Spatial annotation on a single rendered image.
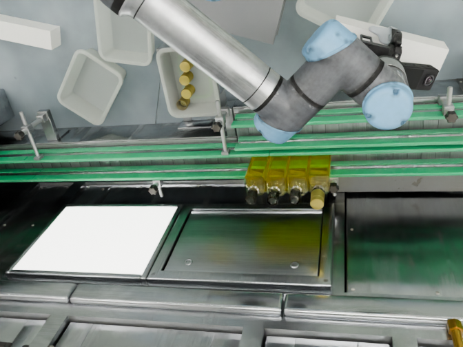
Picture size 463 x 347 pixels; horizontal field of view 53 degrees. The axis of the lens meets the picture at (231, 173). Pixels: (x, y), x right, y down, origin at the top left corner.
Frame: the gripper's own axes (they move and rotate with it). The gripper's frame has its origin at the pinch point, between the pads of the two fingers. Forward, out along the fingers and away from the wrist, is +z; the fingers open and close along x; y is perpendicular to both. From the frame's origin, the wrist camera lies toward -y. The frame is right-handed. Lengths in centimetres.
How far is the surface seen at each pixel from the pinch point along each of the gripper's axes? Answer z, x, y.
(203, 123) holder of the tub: 31, 46, 42
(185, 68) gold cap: 28, 28, 50
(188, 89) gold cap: 28, 35, 48
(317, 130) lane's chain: 21.2, 33.5, 6.6
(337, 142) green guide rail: 14.0, 32.1, 0.7
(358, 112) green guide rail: 18.1, 23.5, -2.3
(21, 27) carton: 28, 29, 104
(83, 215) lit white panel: 4, 76, 71
